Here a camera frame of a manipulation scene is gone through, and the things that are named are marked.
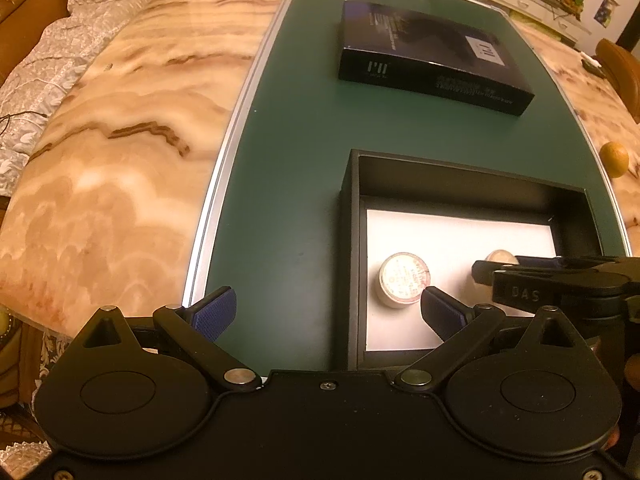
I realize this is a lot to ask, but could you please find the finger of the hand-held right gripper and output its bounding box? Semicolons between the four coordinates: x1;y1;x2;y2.
516;255;640;275
472;259;552;287

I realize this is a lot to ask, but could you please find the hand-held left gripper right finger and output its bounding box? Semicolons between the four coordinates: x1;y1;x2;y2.
394;286;591;392

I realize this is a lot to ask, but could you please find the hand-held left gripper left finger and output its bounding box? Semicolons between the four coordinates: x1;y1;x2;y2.
75;286;262;392

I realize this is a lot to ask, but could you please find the round pale tin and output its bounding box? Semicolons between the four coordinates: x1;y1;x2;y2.
484;249;521;267

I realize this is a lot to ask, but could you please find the round white tin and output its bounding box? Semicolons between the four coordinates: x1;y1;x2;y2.
377;251;435;310

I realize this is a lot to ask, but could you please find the black box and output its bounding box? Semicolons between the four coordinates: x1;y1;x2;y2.
341;148;604;370

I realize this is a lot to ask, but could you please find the marble desktop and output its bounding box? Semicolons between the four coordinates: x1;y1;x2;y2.
0;0;640;342

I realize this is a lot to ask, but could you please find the orange fruit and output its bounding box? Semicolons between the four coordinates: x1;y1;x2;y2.
599;142;630;179

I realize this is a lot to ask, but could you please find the brown chair back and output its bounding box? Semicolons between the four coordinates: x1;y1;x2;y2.
595;38;640;124

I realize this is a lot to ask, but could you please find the closed dark box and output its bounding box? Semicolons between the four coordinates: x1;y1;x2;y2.
338;0;536;117

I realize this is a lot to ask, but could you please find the grey patterned blanket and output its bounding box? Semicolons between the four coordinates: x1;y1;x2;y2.
0;0;179;197

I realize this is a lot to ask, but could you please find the green board with metal frame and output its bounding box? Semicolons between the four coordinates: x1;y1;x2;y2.
181;0;634;377

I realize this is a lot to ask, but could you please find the wall poster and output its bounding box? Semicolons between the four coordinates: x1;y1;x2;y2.
593;0;621;29

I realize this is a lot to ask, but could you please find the black cable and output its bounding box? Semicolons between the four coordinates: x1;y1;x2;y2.
0;104;57;136

